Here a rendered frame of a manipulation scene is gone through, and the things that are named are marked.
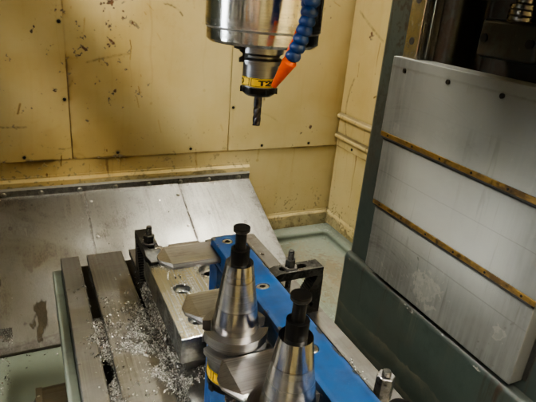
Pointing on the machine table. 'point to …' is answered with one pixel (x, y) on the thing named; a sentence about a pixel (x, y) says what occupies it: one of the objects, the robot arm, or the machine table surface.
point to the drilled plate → (159, 291)
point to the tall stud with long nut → (384, 384)
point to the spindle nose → (258, 23)
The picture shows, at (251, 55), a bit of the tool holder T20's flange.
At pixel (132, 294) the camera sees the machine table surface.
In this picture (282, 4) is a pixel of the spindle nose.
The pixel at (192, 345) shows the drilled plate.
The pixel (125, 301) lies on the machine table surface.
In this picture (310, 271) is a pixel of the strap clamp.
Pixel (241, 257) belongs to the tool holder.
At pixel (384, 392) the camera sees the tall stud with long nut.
